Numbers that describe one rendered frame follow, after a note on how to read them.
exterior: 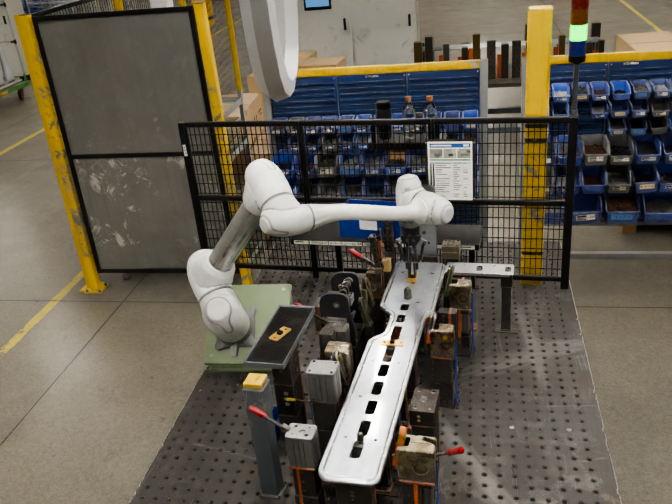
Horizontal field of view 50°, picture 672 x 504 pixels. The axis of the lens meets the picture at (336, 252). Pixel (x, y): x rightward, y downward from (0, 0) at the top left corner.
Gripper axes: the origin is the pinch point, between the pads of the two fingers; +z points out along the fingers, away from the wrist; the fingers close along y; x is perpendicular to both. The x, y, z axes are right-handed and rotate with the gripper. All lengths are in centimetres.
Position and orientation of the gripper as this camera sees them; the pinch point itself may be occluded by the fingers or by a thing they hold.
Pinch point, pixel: (412, 269)
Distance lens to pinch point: 305.6
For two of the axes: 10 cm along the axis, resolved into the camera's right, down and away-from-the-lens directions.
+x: 2.5, -4.5, 8.6
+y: 9.6, 0.4, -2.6
